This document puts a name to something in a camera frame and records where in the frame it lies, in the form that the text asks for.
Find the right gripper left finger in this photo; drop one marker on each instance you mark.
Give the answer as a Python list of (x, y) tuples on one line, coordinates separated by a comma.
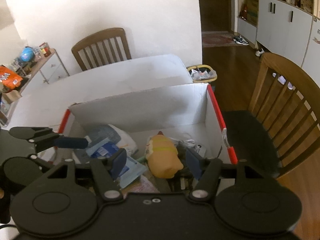
[(105, 171)]

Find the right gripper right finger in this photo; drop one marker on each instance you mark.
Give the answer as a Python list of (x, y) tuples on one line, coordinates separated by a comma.
[(206, 172)]

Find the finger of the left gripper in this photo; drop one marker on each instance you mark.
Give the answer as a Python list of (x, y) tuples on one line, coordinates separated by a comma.
[(71, 142)]

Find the blue wet wipe packet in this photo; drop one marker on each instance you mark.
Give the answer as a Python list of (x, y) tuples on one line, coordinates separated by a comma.
[(123, 168)]

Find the white grey tissue pack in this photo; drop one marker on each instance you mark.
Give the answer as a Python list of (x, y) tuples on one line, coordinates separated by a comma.
[(112, 137)]

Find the pink snack packet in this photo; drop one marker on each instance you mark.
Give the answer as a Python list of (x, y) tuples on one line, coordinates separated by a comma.
[(140, 185)]

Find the yellow plush toy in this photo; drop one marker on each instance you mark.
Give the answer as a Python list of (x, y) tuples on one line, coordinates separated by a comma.
[(162, 156)]

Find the orange white snack packet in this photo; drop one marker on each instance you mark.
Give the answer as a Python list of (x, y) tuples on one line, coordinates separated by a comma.
[(200, 150)]

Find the clear bag dark contents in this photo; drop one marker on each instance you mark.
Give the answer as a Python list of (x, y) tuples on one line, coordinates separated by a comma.
[(185, 171)]

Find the red white cardboard box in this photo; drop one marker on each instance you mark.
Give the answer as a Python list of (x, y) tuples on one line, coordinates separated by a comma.
[(180, 112)]

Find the white drawer sideboard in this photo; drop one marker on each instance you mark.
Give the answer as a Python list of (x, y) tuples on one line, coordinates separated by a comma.
[(45, 72)]

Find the orange snack bag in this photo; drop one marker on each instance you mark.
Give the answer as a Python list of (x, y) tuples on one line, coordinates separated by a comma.
[(9, 78)]

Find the wooden chair beside box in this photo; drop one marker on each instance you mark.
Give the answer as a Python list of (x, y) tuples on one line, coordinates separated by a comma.
[(279, 130)]

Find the red lidded jar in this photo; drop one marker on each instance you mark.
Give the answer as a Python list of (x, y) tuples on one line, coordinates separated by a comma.
[(45, 49)]

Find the blue globe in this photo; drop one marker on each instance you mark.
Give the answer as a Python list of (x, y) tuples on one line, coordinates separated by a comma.
[(27, 54)]

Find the yellow waste basket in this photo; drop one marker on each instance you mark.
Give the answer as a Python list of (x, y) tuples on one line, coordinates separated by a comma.
[(202, 73)]

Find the wooden chair far side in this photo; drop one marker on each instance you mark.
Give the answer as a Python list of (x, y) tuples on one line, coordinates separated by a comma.
[(102, 48)]

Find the grey wall cabinet unit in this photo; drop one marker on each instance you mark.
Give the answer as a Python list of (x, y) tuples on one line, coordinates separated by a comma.
[(289, 28)]

